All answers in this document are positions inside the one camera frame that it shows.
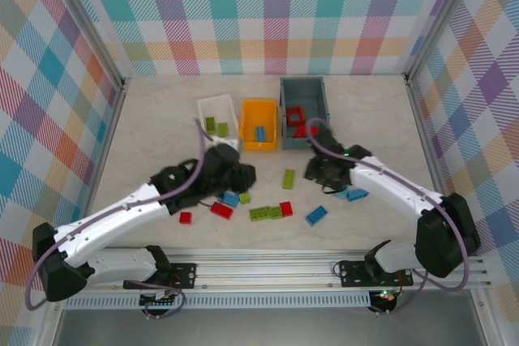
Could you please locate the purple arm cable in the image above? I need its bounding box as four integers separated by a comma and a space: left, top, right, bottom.
24, 117, 212, 319
306, 117, 468, 318

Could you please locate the white plastic bin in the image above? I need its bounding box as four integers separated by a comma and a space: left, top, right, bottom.
196, 93, 244, 152

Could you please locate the grey plastic bin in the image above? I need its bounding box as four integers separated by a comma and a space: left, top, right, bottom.
279, 76, 332, 151

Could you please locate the red lego window frame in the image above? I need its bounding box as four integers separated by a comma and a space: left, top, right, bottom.
285, 105, 308, 127

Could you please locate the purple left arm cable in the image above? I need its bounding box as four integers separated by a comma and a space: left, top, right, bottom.
24, 117, 212, 319

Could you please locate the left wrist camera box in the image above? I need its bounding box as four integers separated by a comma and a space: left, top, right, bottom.
212, 137, 244, 152

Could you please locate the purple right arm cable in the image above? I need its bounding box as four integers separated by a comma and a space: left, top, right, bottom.
306, 117, 468, 318

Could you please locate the aluminium frame post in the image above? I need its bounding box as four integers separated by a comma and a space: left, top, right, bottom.
403, 0, 483, 79
47, 0, 131, 90

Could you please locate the aluminium side rail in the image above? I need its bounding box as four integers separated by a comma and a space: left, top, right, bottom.
404, 73, 449, 199

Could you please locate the white slotted cable duct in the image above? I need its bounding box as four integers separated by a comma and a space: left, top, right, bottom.
63, 295, 373, 310

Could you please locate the orange plastic bin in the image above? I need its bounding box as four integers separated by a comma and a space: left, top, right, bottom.
239, 98, 281, 152

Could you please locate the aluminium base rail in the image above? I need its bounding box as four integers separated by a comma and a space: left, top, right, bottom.
45, 249, 492, 293

